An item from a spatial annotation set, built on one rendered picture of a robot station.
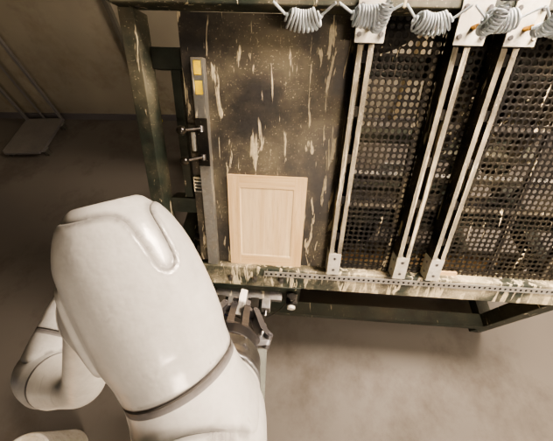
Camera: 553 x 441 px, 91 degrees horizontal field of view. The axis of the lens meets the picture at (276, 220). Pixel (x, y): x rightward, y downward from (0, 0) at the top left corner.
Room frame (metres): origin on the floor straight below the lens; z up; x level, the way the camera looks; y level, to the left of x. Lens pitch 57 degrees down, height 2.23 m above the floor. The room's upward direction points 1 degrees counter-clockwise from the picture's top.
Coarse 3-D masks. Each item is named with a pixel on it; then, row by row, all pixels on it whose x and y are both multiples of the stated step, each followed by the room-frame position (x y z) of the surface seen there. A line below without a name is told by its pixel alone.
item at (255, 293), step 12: (216, 288) 0.51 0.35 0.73; (228, 288) 0.51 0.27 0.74; (240, 288) 0.50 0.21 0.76; (252, 288) 0.50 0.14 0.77; (264, 288) 0.49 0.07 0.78; (276, 288) 0.49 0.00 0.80; (288, 288) 0.48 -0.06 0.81; (300, 288) 0.48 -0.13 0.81; (228, 300) 0.43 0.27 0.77; (252, 300) 0.43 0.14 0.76; (264, 300) 0.43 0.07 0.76; (276, 300) 0.44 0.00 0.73; (288, 300) 0.43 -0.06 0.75; (264, 312) 0.37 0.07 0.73
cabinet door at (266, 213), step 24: (240, 192) 0.81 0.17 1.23; (264, 192) 0.80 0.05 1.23; (288, 192) 0.80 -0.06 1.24; (240, 216) 0.74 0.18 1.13; (264, 216) 0.74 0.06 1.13; (288, 216) 0.73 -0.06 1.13; (240, 240) 0.67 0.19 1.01; (264, 240) 0.67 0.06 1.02; (288, 240) 0.66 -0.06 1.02; (264, 264) 0.59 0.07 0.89; (288, 264) 0.58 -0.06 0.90
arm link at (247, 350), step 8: (232, 336) 0.07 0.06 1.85; (240, 336) 0.07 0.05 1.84; (240, 344) 0.05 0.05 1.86; (248, 344) 0.06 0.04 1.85; (240, 352) 0.04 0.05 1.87; (248, 352) 0.05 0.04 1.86; (256, 352) 0.05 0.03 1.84; (248, 360) 0.03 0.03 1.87; (256, 360) 0.04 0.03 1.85; (256, 368) 0.03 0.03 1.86
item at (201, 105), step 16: (192, 64) 1.08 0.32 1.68; (192, 80) 1.05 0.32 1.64; (208, 112) 1.01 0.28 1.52; (208, 128) 0.96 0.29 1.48; (208, 176) 0.84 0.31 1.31; (208, 192) 0.80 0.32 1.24; (208, 208) 0.76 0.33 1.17; (208, 224) 0.71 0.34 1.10; (208, 240) 0.67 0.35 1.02; (208, 256) 0.61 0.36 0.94
